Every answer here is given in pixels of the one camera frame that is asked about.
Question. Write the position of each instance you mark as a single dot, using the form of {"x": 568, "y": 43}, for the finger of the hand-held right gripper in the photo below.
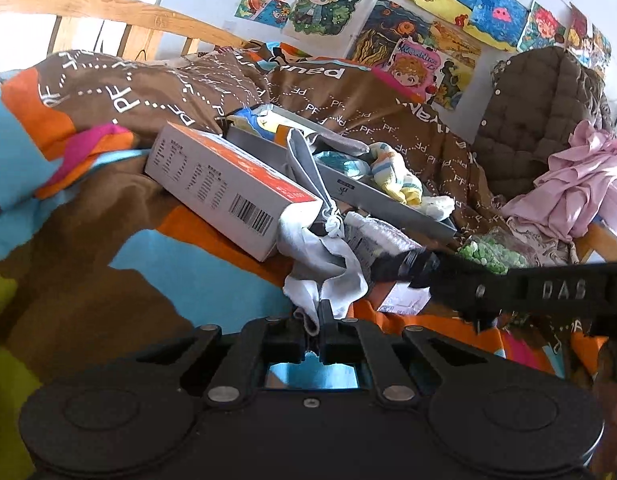
{"x": 423, "y": 270}

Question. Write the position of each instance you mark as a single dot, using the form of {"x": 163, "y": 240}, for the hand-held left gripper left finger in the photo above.
{"x": 288, "y": 345}

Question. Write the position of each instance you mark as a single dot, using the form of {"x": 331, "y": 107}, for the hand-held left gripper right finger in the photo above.
{"x": 338, "y": 345}

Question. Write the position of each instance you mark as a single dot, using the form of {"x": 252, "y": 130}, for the pink white patterned sock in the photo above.
{"x": 381, "y": 232}

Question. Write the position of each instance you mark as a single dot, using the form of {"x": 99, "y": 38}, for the plain white sock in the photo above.
{"x": 436, "y": 206}

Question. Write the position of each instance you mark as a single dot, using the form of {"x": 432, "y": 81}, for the grey metal tray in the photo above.
{"x": 378, "y": 200}

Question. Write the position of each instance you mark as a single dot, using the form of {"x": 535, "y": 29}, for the grey sock with white knot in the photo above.
{"x": 308, "y": 255}

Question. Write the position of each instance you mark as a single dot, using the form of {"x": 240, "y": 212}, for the yellow striped sock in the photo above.
{"x": 393, "y": 175}

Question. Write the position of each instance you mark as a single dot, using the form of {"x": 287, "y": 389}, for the small white carton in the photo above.
{"x": 401, "y": 300}

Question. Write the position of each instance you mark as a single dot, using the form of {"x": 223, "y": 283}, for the bag of green peas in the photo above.
{"x": 488, "y": 255}

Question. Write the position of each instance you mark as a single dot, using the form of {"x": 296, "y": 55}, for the pink cloth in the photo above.
{"x": 573, "y": 190}

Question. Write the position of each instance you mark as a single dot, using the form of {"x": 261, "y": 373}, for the brown quilted jacket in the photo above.
{"x": 533, "y": 110}

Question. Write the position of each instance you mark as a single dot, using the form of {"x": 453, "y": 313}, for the orange and white carton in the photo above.
{"x": 208, "y": 175}

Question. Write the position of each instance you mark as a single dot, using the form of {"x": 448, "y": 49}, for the cartoon plant drawing sheet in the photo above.
{"x": 258, "y": 121}

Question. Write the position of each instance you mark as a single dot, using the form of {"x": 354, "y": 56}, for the dark fish and seaweed poster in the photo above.
{"x": 383, "y": 30}

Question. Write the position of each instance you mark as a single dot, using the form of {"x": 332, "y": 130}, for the red and white figure poster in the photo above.
{"x": 588, "y": 40}

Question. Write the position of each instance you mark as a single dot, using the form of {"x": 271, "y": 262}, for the brown printed blanket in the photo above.
{"x": 63, "y": 220}

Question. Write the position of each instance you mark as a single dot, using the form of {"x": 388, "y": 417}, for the red-haired figure green poster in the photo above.
{"x": 540, "y": 27}

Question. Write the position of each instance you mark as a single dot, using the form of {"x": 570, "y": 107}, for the pink figure wall poster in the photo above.
{"x": 408, "y": 70}

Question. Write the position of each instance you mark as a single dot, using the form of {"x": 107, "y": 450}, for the yellow landscape wall poster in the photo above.
{"x": 456, "y": 60}

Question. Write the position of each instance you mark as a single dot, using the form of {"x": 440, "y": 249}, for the pink jellyfish wall poster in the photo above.
{"x": 498, "y": 15}

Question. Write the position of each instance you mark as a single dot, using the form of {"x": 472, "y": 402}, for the blond figure wall poster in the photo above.
{"x": 323, "y": 10}

